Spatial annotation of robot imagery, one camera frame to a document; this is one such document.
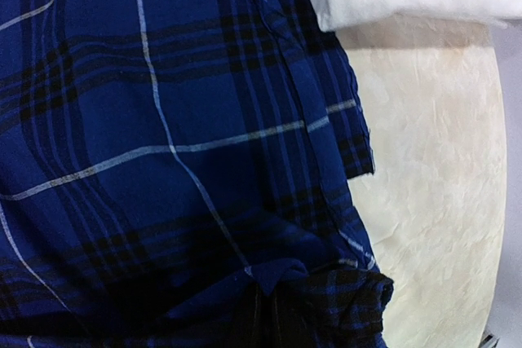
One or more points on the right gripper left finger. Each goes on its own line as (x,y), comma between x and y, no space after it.
(257,326)

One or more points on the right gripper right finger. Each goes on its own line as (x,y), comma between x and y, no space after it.
(288,326)

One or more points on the blue plaid shirt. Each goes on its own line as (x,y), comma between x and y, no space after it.
(160,158)

